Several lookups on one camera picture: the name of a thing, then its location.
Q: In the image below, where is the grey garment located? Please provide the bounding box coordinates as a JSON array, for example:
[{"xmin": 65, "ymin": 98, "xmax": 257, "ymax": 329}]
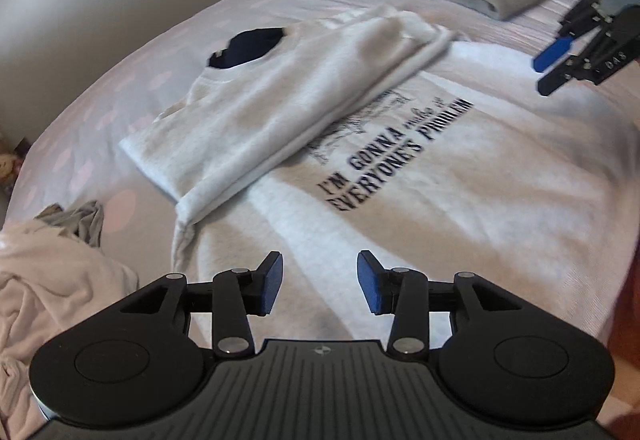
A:
[{"xmin": 32, "ymin": 201, "xmax": 105, "ymax": 248}]

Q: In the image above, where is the cream garment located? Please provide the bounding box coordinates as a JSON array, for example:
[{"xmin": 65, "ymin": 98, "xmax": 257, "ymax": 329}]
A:
[{"xmin": 0, "ymin": 220, "xmax": 141, "ymax": 440}]

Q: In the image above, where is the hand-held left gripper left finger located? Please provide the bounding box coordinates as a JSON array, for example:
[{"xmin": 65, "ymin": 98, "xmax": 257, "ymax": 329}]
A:
[{"xmin": 120, "ymin": 251, "xmax": 285, "ymax": 356}]

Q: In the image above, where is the polka-dot bed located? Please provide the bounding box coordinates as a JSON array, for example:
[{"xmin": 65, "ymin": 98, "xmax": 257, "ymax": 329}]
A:
[{"xmin": 0, "ymin": 0, "xmax": 640, "ymax": 371}]

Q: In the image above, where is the light grey printed sweatshirt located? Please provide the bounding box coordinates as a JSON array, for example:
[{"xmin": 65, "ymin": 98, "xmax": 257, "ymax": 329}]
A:
[{"xmin": 119, "ymin": 4, "xmax": 640, "ymax": 356}]

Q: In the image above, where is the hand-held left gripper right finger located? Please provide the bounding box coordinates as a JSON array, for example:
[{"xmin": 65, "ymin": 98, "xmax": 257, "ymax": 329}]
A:
[{"xmin": 356, "ymin": 251, "xmax": 523, "ymax": 356}]

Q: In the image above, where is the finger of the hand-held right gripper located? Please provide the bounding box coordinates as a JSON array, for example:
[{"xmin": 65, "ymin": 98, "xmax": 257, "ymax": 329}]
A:
[
  {"xmin": 531, "ymin": 0, "xmax": 608, "ymax": 73},
  {"xmin": 536, "ymin": 6, "xmax": 640, "ymax": 96}
]

